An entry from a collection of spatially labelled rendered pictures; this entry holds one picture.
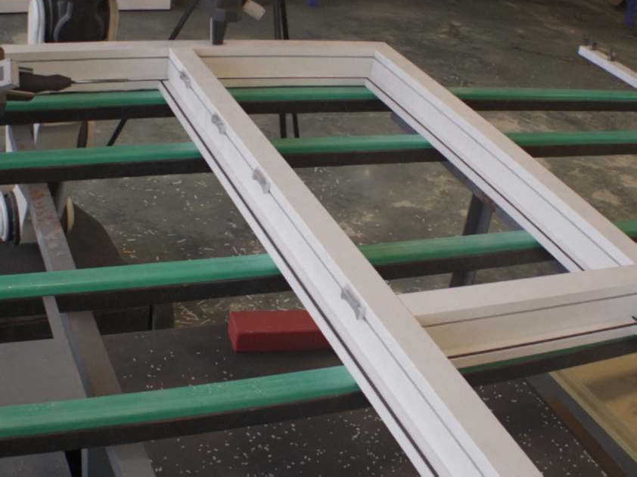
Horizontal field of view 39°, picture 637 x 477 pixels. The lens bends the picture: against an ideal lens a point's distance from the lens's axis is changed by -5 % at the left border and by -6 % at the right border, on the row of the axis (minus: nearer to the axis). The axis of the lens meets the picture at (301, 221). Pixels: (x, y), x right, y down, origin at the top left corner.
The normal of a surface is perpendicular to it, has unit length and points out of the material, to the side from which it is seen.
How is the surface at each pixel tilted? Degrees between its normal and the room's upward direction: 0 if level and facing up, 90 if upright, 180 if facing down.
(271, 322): 0
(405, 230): 0
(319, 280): 90
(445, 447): 90
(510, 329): 90
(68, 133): 112
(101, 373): 0
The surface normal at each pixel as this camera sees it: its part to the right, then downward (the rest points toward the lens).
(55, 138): 0.36, 0.77
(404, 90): -0.92, 0.07
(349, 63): 0.38, 0.49
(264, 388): 0.15, -0.87
